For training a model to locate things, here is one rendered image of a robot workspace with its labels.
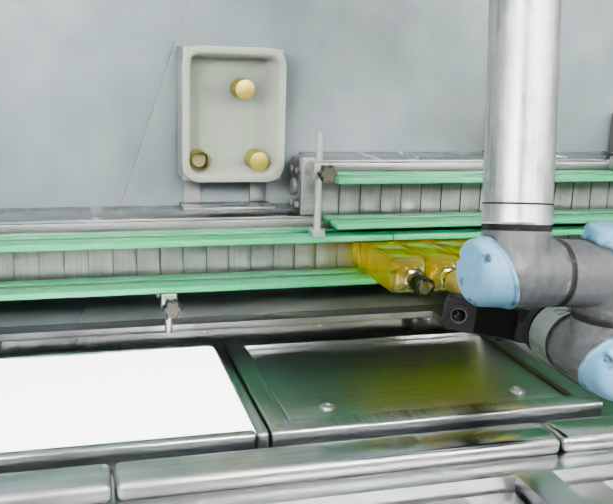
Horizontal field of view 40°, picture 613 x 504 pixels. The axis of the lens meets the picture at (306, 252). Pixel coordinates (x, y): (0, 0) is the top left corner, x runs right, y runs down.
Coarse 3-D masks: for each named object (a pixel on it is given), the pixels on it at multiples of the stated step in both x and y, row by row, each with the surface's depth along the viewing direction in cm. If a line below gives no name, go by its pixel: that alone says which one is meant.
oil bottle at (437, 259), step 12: (396, 240) 144; (408, 240) 143; (420, 240) 143; (420, 252) 135; (432, 252) 135; (444, 252) 135; (432, 264) 131; (444, 264) 131; (432, 276) 131; (444, 288) 132
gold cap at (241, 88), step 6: (240, 78) 147; (234, 84) 145; (240, 84) 144; (246, 84) 144; (252, 84) 144; (234, 90) 144; (240, 90) 144; (246, 90) 144; (252, 90) 144; (234, 96) 148; (240, 96) 144; (246, 96) 144
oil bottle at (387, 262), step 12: (360, 252) 144; (372, 252) 138; (384, 252) 134; (396, 252) 134; (408, 252) 134; (360, 264) 144; (372, 264) 139; (384, 264) 133; (396, 264) 130; (408, 264) 129; (420, 264) 130; (372, 276) 139; (384, 276) 134; (396, 276) 130; (396, 288) 130; (408, 288) 130
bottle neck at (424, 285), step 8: (408, 272) 129; (416, 272) 128; (408, 280) 128; (416, 280) 126; (424, 280) 125; (432, 280) 125; (416, 288) 125; (424, 288) 127; (432, 288) 125; (424, 296) 125
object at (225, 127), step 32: (192, 64) 145; (224, 64) 146; (256, 64) 148; (192, 96) 146; (224, 96) 148; (256, 96) 149; (192, 128) 147; (224, 128) 149; (256, 128) 151; (224, 160) 150
